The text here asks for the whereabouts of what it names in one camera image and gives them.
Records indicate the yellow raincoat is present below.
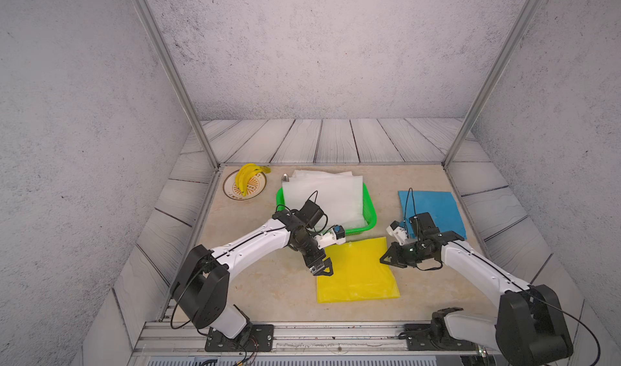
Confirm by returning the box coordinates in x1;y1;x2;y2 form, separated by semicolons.
317;238;400;304

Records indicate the white raincoat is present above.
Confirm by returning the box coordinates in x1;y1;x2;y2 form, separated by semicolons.
282;170;367;229

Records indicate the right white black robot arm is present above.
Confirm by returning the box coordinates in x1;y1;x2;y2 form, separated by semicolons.
379;190;574;365

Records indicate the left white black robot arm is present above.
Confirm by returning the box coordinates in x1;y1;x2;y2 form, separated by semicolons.
171;199;345;345

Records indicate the green plastic basket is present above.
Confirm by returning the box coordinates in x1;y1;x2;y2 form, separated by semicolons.
275;182;378;237

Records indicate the blue folded raincoat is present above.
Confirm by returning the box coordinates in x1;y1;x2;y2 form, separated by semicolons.
398;191;467;238

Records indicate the round patterned plate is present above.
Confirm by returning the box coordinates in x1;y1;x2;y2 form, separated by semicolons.
223;170;267;201

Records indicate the yellow banana bunch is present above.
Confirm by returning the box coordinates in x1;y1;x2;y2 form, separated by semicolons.
234;164;271;197

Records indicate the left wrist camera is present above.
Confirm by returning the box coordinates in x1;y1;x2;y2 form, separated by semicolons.
315;225;346;249

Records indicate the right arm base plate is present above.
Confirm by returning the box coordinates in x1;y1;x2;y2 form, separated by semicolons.
397;323;477;351

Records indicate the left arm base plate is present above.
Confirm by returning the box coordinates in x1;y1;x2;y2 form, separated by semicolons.
205;323;274;352

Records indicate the aluminium front rail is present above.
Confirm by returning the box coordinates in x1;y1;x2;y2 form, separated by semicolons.
129;322;508;365

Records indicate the right aluminium frame post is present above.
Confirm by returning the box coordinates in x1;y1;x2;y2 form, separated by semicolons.
442;0;543;171

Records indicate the aluminium frame post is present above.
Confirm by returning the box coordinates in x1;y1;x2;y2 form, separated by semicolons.
442;0;543;171
132;0;220;170

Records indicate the left aluminium frame post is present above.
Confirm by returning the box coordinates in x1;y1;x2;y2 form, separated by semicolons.
132;0;220;170

